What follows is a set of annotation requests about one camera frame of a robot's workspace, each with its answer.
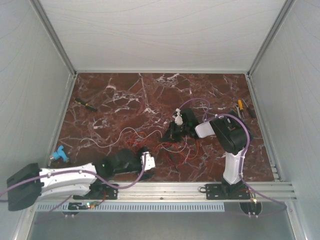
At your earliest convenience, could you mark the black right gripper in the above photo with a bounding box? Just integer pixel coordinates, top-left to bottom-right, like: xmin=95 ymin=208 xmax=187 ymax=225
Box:
xmin=159 ymin=121 xmax=189 ymax=144

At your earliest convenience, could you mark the orange wire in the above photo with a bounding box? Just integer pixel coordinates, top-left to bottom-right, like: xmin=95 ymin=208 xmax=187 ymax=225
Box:
xmin=154 ymin=134 xmax=201 ymax=166

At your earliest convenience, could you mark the white wire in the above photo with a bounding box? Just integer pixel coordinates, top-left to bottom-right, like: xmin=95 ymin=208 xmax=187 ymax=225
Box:
xmin=80 ymin=126 xmax=191 ymax=155

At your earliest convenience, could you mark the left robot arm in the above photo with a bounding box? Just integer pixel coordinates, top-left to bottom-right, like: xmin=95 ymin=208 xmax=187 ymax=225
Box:
xmin=1 ymin=147 xmax=156 ymax=212

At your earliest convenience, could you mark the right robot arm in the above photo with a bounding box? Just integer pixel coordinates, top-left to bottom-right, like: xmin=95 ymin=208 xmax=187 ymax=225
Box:
xmin=160 ymin=108 xmax=253 ymax=199

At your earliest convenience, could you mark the blue plastic fitting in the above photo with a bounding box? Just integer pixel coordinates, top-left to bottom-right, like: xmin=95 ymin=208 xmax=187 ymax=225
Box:
xmin=49 ymin=145 xmax=69 ymax=163

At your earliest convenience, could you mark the black yellow screwdriver left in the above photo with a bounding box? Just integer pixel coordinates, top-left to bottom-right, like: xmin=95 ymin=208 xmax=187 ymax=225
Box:
xmin=74 ymin=97 xmax=97 ymax=112

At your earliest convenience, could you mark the black screwdriver right side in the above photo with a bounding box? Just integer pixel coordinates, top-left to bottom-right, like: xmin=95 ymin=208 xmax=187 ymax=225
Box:
xmin=245 ymin=101 xmax=256 ymax=119

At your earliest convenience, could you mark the aluminium front rail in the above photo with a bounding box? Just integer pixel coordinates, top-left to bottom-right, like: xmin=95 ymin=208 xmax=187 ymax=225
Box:
xmin=36 ymin=182 xmax=297 ymax=202

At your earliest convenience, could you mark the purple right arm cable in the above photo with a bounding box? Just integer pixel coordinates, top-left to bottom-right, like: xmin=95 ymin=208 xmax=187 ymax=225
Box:
xmin=178 ymin=98 xmax=288 ymax=218

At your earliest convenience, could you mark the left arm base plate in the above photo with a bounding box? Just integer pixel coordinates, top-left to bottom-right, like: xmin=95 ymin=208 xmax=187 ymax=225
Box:
xmin=73 ymin=184 xmax=118 ymax=200

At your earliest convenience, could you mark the grey slotted cable duct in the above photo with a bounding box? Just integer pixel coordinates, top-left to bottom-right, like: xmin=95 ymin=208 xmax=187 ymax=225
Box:
xmin=36 ymin=202 xmax=226 ymax=212

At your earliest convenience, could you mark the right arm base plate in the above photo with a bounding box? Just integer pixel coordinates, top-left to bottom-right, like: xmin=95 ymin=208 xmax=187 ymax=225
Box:
xmin=204 ymin=182 xmax=251 ymax=200

